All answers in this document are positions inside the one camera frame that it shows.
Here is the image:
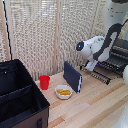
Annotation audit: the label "white bowl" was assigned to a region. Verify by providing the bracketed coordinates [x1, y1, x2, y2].
[54, 84, 74, 100]

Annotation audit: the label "red plastic cup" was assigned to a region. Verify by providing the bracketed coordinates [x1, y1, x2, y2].
[38, 74, 51, 91]

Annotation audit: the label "black toaster oven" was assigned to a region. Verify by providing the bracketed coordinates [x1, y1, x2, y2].
[96, 38, 128, 78]

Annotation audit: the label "yellow food pieces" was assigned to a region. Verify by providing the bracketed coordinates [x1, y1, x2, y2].
[56, 88, 72, 96]

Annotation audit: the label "dark blue book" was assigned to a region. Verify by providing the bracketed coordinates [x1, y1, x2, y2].
[62, 61, 83, 94]

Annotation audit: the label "black wire rack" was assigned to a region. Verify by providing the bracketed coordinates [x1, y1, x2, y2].
[79, 64, 112, 86]

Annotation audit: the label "wooden screen post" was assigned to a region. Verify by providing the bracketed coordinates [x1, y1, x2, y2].
[50, 0, 65, 76]

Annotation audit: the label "woven bamboo screen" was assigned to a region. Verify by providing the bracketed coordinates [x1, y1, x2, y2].
[0, 0, 128, 82]

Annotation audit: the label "black fabric storage box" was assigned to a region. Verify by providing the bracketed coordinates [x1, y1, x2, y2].
[0, 59, 51, 128]

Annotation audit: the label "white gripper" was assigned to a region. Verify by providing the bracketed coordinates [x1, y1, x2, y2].
[84, 59, 100, 72]

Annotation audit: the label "thin black pole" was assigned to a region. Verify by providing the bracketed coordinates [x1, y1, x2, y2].
[1, 0, 13, 61]

